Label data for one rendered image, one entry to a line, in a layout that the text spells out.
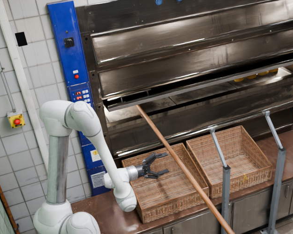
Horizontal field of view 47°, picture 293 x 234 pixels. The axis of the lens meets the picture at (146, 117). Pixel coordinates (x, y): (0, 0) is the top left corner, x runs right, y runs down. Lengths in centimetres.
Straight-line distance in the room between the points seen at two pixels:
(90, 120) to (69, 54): 76
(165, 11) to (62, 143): 121
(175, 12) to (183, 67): 42
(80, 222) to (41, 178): 104
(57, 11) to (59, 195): 110
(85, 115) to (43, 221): 64
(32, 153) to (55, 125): 92
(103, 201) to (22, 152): 77
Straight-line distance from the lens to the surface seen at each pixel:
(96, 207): 285
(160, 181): 296
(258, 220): 324
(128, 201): 197
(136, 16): 241
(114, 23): 238
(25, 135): 256
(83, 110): 164
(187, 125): 290
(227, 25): 273
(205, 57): 273
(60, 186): 188
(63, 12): 225
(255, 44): 296
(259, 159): 308
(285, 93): 338
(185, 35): 257
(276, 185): 297
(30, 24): 228
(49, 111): 177
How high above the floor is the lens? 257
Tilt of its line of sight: 31 degrees down
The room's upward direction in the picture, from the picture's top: 6 degrees counter-clockwise
